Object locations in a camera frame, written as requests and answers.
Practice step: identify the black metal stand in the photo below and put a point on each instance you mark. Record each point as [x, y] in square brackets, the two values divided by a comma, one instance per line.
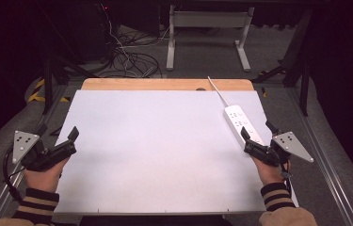
[301, 62]

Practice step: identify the person's left hand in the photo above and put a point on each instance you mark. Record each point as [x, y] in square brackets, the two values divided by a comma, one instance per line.
[44, 177]

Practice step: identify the black tripod stand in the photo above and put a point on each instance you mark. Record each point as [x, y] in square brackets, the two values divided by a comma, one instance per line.
[51, 78]

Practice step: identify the white power strip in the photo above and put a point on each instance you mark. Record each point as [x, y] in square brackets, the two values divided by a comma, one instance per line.
[243, 124]

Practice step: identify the person's right hand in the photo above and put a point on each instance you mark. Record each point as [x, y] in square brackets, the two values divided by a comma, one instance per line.
[268, 172]

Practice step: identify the white metal stand frame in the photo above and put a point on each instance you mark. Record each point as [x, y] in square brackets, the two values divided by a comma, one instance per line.
[208, 19]

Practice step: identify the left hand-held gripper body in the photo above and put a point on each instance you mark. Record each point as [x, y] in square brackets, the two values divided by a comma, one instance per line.
[26, 146]

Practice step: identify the yellow black hazard tape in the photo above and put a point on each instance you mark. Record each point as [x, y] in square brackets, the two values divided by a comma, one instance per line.
[37, 92]

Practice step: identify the aluminium floor rail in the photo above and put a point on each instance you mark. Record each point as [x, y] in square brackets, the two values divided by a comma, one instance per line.
[324, 163]
[3, 201]

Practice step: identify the white board sheet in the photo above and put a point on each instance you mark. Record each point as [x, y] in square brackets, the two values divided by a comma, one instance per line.
[152, 147]

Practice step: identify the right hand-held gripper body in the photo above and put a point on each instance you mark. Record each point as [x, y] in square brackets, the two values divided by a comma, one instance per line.
[285, 147]

